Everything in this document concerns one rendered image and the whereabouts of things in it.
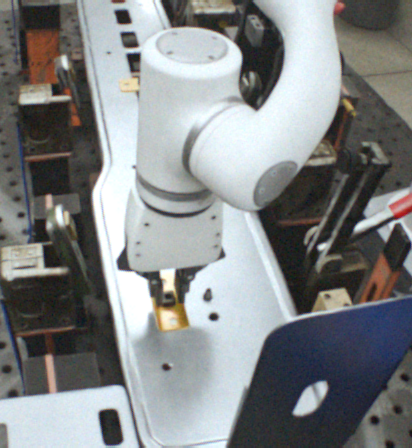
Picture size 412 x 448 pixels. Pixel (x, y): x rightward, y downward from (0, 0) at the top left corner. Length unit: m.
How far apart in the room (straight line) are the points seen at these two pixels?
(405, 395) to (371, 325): 0.75
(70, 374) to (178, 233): 0.22
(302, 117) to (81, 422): 0.39
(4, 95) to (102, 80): 0.57
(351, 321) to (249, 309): 0.41
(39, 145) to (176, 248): 0.46
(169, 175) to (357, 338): 0.25
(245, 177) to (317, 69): 0.10
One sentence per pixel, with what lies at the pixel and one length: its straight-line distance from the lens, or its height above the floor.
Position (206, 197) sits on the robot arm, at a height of 1.21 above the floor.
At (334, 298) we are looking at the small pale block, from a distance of 0.71.
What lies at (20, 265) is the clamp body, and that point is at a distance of 0.74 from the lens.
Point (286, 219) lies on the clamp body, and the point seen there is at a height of 0.95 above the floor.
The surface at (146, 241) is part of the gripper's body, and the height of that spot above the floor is 1.14.
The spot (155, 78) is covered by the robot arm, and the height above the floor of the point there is 1.33.
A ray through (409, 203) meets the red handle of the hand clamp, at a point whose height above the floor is 1.13.
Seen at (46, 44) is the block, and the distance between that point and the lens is 1.37.
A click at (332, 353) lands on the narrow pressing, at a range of 0.38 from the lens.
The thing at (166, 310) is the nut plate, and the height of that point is 1.00.
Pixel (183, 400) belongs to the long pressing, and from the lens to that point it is 0.68.
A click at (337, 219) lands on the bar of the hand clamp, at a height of 1.11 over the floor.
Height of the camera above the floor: 1.60
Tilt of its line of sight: 46 degrees down
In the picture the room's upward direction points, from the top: 9 degrees clockwise
